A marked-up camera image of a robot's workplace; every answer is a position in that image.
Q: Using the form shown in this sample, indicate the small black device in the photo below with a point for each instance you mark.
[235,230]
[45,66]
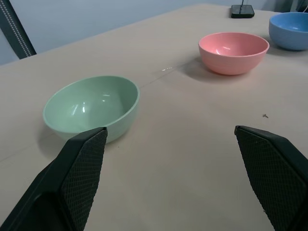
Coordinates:
[242,11]

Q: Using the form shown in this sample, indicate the green plastic bowl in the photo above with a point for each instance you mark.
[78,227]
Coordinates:
[96,106]

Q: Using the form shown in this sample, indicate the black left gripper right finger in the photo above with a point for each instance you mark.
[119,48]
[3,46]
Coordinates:
[272,173]

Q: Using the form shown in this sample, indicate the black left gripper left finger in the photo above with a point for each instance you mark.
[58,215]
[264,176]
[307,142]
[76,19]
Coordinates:
[72,178]

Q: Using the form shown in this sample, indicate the red plastic bowl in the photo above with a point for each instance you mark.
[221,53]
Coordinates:
[231,53]

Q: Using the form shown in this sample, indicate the blue plastic bowl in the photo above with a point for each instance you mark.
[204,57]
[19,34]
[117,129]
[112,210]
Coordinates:
[291,31]

